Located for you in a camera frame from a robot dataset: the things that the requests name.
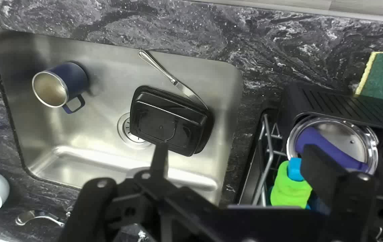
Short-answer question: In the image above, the navy blue metal mug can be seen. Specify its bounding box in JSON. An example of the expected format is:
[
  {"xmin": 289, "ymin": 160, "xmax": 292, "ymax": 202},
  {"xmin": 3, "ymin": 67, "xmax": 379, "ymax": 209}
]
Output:
[{"xmin": 31, "ymin": 61, "xmax": 90, "ymax": 116}]

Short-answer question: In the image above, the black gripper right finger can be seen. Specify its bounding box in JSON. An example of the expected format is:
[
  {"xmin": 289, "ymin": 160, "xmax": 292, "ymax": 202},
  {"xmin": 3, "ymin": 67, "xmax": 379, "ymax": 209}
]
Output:
[{"xmin": 300, "ymin": 144, "xmax": 379, "ymax": 242}]

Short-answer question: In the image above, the green squeeze bottle blue cap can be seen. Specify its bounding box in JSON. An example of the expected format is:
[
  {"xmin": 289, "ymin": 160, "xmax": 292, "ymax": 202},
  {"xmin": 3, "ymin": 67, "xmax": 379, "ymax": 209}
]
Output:
[{"xmin": 269, "ymin": 156, "xmax": 314, "ymax": 210}]

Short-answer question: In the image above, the black dish rack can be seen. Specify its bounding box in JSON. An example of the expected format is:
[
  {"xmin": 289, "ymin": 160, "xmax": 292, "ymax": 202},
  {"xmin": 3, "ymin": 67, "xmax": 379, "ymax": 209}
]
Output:
[{"xmin": 236, "ymin": 81, "xmax": 383, "ymax": 242}]

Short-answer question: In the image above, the chrome faucet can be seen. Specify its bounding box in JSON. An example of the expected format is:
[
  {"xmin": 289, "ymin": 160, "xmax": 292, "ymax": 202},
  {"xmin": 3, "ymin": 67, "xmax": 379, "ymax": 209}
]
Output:
[{"xmin": 13, "ymin": 209, "xmax": 67, "ymax": 229}]

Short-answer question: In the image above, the black rectangular plastic tray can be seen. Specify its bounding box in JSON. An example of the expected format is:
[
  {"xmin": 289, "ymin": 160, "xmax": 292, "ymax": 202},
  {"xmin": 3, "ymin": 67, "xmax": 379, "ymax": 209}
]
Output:
[{"xmin": 128, "ymin": 83, "xmax": 214, "ymax": 157}]

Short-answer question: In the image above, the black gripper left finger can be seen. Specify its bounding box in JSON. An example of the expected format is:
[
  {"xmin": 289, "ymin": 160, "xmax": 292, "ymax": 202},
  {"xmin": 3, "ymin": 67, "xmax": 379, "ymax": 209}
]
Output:
[{"xmin": 58, "ymin": 143, "xmax": 171, "ymax": 242}]

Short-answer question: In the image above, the stainless steel sink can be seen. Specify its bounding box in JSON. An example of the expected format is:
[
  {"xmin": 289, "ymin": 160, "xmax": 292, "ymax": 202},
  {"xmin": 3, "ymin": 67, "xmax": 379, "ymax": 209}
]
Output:
[{"xmin": 0, "ymin": 28, "xmax": 245, "ymax": 209}]

